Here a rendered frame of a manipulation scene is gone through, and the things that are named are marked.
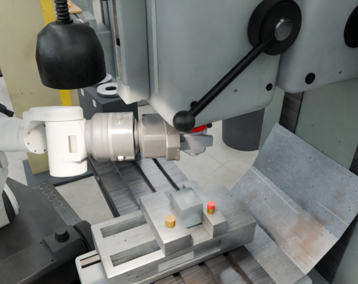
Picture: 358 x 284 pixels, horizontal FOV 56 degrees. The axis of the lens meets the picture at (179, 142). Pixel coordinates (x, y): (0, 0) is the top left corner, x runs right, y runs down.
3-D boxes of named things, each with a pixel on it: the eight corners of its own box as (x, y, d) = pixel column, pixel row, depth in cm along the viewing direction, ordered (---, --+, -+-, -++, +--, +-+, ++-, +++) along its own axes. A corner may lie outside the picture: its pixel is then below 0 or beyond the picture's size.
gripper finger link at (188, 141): (211, 146, 62) (178, 148, 61) (213, 132, 60) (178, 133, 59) (213, 151, 60) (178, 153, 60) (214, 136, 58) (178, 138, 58)
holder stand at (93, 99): (108, 155, 111) (101, 100, 100) (83, 127, 126) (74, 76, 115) (141, 143, 116) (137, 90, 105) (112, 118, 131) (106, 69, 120)
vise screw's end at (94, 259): (82, 270, 70) (80, 264, 69) (80, 263, 71) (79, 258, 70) (101, 263, 72) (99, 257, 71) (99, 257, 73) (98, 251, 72)
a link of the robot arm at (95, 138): (107, 113, 56) (36, 116, 55) (111, 176, 58) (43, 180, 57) (113, 109, 67) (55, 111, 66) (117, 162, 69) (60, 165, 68)
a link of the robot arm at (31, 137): (59, 108, 55) (13, 107, 62) (64, 162, 56) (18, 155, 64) (90, 105, 60) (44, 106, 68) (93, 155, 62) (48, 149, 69)
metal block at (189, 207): (181, 230, 74) (181, 210, 71) (170, 212, 79) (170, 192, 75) (202, 222, 76) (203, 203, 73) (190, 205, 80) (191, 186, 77)
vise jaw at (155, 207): (164, 256, 69) (164, 243, 67) (139, 209, 80) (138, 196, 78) (190, 246, 71) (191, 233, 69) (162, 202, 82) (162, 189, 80)
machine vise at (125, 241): (111, 300, 69) (104, 265, 62) (94, 245, 80) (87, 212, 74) (253, 241, 81) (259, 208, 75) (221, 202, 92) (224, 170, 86)
